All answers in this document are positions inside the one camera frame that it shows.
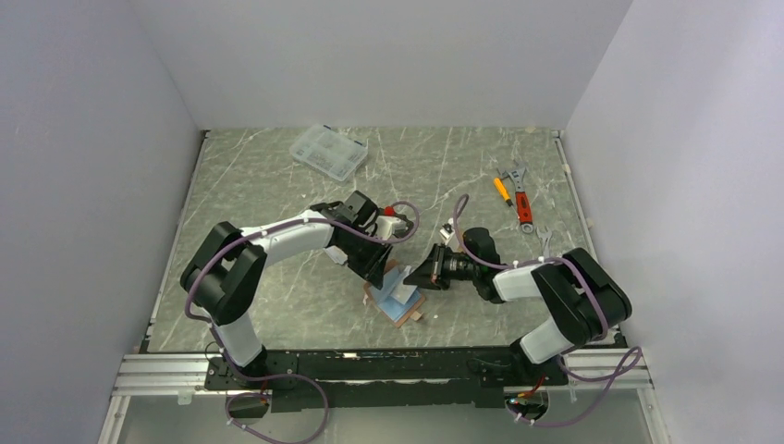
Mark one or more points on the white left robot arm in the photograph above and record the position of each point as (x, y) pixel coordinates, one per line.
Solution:
(223, 275)

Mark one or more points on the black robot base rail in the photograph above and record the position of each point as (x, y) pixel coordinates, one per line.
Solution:
(478, 376)

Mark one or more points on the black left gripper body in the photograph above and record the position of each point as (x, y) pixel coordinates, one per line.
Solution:
(365, 254)

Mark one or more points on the clear plastic organizer box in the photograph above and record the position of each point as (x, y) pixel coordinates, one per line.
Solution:
(328, 152)

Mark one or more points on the aluminium frame rail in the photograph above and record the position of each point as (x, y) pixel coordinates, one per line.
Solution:
(180, 375)

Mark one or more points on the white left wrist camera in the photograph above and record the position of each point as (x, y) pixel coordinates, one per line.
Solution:
(391, 225)

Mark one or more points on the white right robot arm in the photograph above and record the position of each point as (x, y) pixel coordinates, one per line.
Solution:
(582, 300)

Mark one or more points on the white credit card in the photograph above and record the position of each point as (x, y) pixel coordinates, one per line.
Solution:
(402, 292)

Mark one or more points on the white silver card stack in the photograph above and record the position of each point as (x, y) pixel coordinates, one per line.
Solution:
(336, 255)

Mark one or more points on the silver combination wrench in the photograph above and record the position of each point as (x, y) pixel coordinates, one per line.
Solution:
(544, 235)

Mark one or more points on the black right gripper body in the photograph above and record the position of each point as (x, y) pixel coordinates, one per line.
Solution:
(445, 267)

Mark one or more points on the yellow handled screwdriver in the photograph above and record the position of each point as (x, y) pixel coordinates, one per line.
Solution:
(503, 192)

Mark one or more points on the brown leather card holder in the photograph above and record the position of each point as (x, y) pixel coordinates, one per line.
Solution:
(396, 312)

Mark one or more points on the red handled adjustable wrench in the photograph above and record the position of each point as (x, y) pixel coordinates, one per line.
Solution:
(521, 201)

